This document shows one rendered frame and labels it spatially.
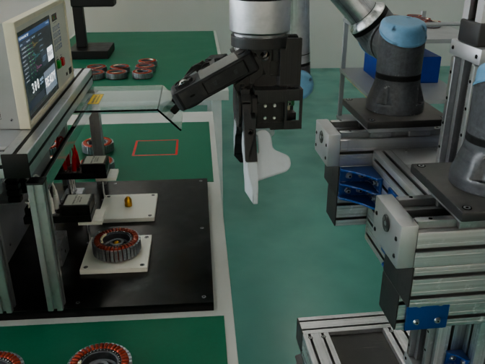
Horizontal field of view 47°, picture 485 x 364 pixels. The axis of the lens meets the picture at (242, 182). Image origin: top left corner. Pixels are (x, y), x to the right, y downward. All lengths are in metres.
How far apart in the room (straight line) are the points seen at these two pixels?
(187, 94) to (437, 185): 0.57
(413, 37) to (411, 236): 0.60
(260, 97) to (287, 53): 0.06
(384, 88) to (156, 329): 0.83
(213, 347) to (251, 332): 1.23
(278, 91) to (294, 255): 2.16
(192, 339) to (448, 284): 0.50
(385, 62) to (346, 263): 1.48
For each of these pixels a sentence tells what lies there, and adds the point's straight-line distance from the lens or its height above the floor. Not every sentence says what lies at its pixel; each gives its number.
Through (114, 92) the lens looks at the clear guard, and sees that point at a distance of 1.61.
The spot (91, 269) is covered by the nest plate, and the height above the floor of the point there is 0.78.
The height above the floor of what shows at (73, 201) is 0.92.
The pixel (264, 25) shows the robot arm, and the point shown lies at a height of 1.37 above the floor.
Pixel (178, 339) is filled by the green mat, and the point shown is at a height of 0.75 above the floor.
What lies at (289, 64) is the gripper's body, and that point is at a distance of 0.72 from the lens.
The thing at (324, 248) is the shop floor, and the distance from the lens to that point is 2.89.
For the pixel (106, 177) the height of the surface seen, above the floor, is 0.88.
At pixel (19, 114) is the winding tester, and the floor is 1.15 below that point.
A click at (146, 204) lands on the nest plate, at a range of 1.57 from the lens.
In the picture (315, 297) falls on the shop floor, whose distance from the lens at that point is 2.54.
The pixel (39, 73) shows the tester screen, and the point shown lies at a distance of 1.27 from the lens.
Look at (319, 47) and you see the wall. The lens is 6.74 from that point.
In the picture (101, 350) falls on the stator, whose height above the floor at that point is 0.78.
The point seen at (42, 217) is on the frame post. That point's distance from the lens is 1.11.
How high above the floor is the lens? 1.47
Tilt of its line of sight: 24 degrees down
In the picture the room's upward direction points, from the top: straight up
